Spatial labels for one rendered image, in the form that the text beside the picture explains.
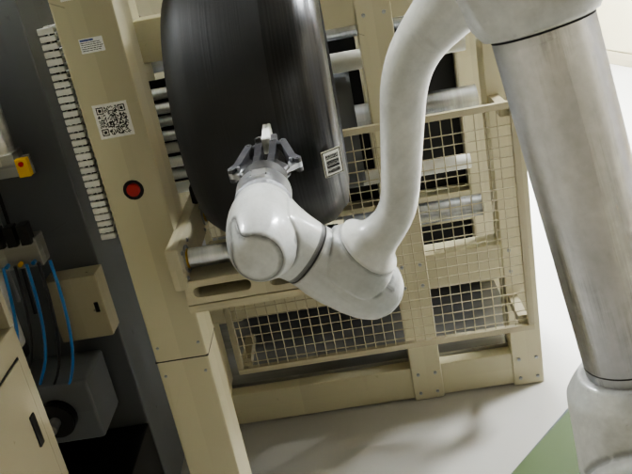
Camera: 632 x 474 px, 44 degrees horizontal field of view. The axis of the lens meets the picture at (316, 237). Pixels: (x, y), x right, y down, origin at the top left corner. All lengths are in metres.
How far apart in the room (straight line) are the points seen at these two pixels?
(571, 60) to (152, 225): 1.22
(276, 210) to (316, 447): 1.56
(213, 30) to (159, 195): 0.43
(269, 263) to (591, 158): 0.48
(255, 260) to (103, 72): 0.76
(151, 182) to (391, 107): 0.87
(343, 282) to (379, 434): 1.48
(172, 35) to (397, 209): 0.65
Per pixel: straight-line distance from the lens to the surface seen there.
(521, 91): 0.78
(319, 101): 1.50
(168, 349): 1.95
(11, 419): 1.65
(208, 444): 2.09
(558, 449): 1.29
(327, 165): 1.53
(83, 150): 1.80
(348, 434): 2.61
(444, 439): 2.53
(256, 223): 1.09
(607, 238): 0.81
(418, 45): 0.97
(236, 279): 1.73
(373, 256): 1.14
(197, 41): 1.52
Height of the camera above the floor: 1.56
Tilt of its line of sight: 22 degrees down
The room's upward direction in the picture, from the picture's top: 11 degrees counter-clockwise
